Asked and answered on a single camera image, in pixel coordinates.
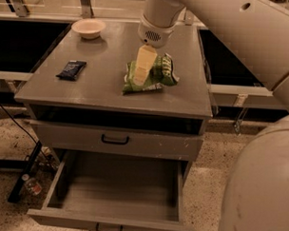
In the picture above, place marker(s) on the plastic bottle on floor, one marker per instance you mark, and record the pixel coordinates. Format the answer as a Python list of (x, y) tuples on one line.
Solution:
[(32, 185)]

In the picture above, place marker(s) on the grey drawer cabinet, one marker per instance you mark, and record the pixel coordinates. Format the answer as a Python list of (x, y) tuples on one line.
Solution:
[(96, 96)]

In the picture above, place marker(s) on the grey metal rail frame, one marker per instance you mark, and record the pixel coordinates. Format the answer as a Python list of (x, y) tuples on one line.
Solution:
[(29, 28)]

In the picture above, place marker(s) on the green jalapeno chip bag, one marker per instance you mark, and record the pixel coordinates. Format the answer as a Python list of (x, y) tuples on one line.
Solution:
[(162, 74)]

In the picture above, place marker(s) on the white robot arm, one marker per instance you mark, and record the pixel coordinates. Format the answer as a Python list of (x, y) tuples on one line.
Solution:
[(256, 196)]

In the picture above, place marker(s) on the dark blue snack packet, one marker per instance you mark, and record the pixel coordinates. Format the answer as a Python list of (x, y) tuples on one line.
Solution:
[(71, 70)]

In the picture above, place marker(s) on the open lower grey drawer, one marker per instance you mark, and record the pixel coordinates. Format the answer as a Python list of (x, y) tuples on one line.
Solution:
[(138, 193)]

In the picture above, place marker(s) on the closed upper grey drawer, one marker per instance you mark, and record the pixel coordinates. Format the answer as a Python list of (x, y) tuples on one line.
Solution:
[(130, 142)]

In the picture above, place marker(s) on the white paper bowl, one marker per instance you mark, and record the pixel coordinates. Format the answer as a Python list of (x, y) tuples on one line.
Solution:
[(88, 28)]

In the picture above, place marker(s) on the black bar on floor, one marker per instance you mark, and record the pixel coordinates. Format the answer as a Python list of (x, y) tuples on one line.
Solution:
[(15, 192)]

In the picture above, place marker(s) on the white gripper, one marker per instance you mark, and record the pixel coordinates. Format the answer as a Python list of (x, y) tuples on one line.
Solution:
[(154, 34)]

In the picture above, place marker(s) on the black upper drawer handle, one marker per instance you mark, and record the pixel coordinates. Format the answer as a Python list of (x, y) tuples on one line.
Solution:
[(106, 140)]

